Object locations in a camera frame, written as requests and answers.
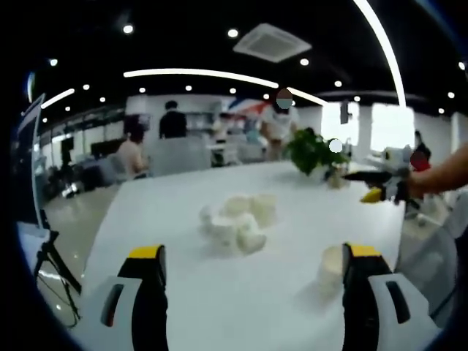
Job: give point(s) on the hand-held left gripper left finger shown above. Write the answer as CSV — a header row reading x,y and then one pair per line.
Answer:
x,y
124,314

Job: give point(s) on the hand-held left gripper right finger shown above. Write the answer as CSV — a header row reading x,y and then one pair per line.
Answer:
x,y
380,314

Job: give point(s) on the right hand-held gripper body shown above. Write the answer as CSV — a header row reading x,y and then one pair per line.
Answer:
x,y
398,161

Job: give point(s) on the white paper cup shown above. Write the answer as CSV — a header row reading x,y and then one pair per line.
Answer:
x,y
331,270

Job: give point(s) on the group of white paper cups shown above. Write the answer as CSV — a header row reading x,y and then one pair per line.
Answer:
x,y
237,223

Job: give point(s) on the green potted plant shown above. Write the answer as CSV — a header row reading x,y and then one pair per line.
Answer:
x,y
311,153

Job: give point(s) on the grey office chair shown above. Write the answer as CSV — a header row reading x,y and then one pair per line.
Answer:
x,y
428,270

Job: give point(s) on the black tripod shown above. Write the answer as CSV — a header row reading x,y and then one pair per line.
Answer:
x,y
47,252

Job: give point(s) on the long curved ceiling light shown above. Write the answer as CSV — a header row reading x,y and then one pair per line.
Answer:
x,y
201,73
387,51

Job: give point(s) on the white table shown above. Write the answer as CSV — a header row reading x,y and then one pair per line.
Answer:
x,y
237,292

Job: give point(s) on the white ceiling air vent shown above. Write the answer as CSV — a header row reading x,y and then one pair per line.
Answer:
x,y
272,44

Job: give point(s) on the grey desk partition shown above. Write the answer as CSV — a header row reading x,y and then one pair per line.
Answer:
x,y
179,157

